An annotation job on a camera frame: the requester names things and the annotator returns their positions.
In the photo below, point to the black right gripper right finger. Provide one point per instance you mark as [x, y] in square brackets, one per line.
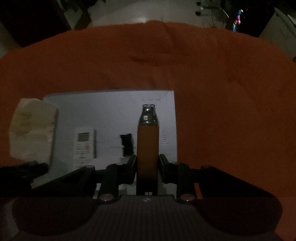
[213, 183]

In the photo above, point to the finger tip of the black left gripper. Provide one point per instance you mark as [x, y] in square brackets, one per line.
[16, 178]

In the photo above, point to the white foam board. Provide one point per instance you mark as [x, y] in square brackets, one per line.
[111, 114]

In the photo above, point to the small black clip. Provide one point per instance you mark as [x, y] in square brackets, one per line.
[127, 144]

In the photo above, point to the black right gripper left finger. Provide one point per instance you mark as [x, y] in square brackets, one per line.
[79, 186]

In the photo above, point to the white remote control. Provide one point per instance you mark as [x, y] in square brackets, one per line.
[84, 146]

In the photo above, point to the orange table cloth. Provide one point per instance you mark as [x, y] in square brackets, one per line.
[234, 94]

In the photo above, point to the rgb lit computer case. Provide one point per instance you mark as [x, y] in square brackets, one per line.
[236, 27]

